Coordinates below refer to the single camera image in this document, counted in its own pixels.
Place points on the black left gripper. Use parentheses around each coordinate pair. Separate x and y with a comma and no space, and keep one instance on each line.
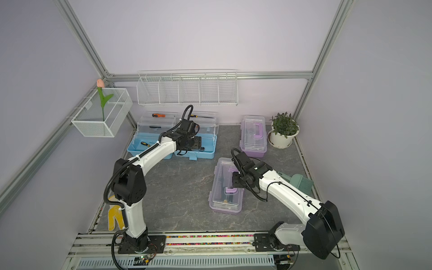
(198,143)

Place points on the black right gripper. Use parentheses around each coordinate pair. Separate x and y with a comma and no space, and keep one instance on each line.
(234,180)

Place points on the light blue toolbox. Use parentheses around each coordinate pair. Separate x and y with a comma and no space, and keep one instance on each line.
(149,135)
(208,132)

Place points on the purple toolbox with wrench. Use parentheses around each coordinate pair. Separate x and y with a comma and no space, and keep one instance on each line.
(253,136)

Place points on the purple toolbox with ratchet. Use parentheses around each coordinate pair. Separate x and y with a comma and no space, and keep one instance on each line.
(224,197)

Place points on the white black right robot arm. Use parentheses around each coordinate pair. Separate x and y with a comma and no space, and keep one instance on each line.
(321,226)

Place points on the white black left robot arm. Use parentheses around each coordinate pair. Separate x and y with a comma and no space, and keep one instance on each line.
(127,187)

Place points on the yellow black screwdriver in lid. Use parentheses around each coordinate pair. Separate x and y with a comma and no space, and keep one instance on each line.
(201,116)

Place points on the white potted green plant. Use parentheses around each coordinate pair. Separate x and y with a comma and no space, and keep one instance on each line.
(283,130)

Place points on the green dustpan brush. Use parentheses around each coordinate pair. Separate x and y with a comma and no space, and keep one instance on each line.
(303,184)

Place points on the pink artificial tulip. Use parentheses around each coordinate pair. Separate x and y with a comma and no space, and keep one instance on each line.
(103,98)

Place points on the yellow work glove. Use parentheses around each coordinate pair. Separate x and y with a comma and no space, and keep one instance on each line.
(115,217)

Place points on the white wire wall shelf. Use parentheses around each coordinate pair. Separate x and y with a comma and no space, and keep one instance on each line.
(184,87)

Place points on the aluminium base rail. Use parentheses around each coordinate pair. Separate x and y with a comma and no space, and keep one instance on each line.
(201,250)

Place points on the white mesh wall basket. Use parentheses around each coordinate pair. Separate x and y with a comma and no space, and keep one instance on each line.
(88,119)

